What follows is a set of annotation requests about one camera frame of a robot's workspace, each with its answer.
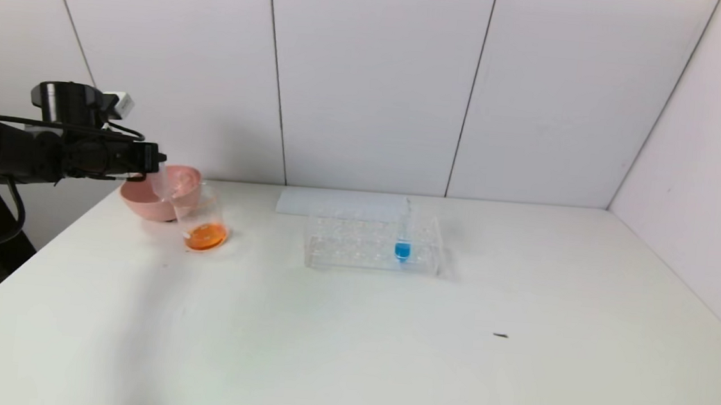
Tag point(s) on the pink bowl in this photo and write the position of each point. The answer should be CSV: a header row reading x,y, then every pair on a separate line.
x,y
141,204

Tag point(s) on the test tube with blue pigment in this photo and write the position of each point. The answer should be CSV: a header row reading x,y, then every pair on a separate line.
x,y
402,251

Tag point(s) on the test tube with yellow pigment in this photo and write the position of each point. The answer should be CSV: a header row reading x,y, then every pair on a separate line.
x,y
161,183

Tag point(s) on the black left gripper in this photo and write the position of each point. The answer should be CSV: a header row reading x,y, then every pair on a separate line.
x,y
149,158

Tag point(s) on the clear glass beaker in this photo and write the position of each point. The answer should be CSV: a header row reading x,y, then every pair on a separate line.
x,y
206,237

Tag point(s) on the white paper sheet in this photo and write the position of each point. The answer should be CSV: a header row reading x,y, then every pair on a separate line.
x,y
309,202

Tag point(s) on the clear acrylic test tube rack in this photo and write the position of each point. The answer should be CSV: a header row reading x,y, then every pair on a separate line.
x,y
357,241

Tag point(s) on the orange and black left arm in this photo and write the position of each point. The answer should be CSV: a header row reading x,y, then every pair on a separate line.
x,y
11,149

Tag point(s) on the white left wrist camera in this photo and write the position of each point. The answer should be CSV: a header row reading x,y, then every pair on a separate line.
x,y
120,103

